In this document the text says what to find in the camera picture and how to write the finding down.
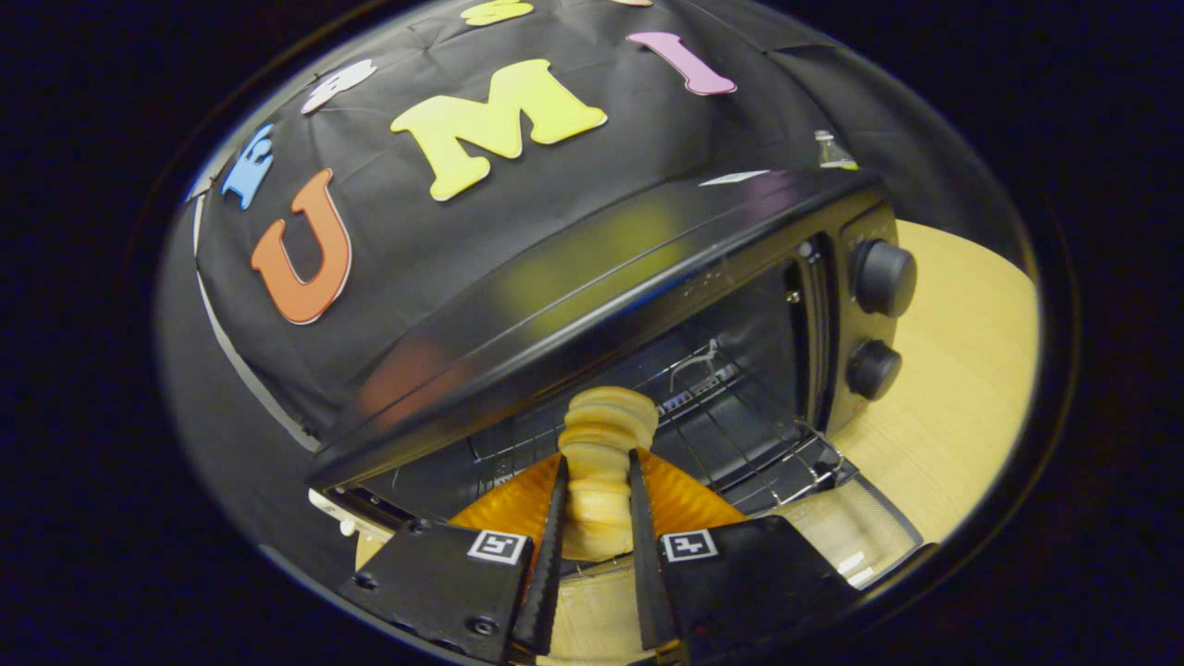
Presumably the yellow ridged bread roll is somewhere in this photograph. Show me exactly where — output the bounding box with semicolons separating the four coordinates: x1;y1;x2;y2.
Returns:
557;386;661;563

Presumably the wire oven rack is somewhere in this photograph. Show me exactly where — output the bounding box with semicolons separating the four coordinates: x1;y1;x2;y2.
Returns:
467;340;858;519

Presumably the black toaster oven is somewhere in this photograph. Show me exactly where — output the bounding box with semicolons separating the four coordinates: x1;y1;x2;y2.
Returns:
305;168;925;594

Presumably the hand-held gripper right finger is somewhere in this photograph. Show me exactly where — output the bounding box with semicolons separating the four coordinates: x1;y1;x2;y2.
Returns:
627;449;866;666

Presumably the green label drink bottle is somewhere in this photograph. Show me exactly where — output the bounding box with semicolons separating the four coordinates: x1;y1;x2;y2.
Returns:
813;129;860;173

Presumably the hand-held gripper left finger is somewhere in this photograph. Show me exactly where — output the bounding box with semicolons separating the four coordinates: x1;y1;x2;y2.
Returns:
338;451;572;666

